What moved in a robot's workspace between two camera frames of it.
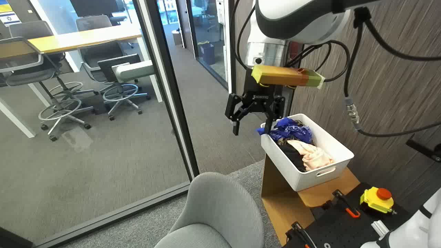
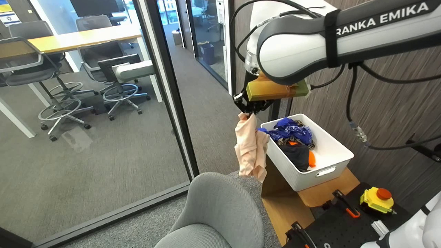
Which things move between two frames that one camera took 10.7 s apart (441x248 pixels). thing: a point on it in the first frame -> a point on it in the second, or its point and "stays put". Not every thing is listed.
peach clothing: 312,158 -> 251,147
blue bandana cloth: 287,129 stays put
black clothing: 292,155 stays put
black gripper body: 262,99 -> 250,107
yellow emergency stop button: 379,199 stays put
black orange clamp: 349,207 stays put
